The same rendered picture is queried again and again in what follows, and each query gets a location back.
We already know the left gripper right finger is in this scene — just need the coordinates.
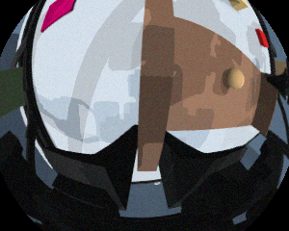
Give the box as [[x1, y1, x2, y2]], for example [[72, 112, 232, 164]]
[[158, 131, 247, 209]]

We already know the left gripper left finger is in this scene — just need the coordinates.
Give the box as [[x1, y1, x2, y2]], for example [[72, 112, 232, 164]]
[[43, 124, 138, 211]]

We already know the tan wooden shelf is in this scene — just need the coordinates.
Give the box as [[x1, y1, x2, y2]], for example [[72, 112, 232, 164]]
[[229, 0, 248, 11]]

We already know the tan ball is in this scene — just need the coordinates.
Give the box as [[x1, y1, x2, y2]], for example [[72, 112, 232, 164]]
[[225, 67, 245, 90]]

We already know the red rectangular block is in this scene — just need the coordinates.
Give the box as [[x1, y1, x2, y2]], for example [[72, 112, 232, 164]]
[[255, 29, 269, 47]]

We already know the brown wooden tray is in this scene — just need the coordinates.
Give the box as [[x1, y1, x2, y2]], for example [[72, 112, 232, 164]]
[[137, 0, 278, 171]]

